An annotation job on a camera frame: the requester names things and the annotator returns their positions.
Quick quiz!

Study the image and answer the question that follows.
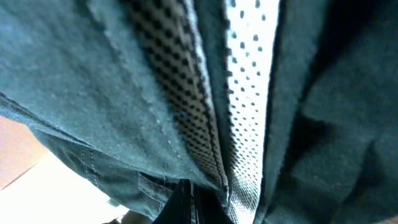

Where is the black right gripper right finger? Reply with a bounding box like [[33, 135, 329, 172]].
[[194, 184, 233, 224]]

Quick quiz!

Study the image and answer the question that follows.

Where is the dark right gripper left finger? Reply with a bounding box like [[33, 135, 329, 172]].
[[153, 179, 191, 224]]

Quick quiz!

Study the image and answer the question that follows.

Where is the black shorts garment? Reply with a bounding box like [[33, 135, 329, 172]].
[[1, 0, 397, 223]]

